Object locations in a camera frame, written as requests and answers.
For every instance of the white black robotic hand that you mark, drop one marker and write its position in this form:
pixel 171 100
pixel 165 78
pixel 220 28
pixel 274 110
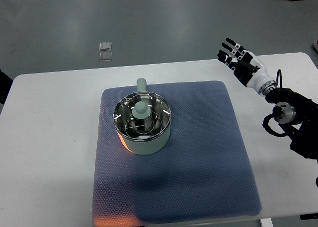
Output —
pixel 246 67

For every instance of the glass lid with green knob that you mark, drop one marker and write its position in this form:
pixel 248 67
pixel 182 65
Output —
pixel 142 116

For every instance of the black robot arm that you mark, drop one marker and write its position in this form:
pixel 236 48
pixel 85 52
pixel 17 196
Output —
pixel 296 117

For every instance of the pale green pot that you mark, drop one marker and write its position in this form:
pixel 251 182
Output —
pixel 145 147

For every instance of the blue textured mat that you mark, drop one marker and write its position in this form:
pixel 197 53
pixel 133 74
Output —
pixel 202 172

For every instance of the upper metal floor plate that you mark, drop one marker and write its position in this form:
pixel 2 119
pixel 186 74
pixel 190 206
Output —
pixel 104 46

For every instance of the metal floor plate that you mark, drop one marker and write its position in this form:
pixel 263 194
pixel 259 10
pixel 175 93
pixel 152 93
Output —
pixel 104 46
pixel 105 56

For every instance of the lower metal floor plate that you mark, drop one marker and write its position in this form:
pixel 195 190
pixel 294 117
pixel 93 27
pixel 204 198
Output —
pixel 105 56

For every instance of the dark object at left edge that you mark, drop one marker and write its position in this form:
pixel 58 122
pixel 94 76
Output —
pixel 5 85

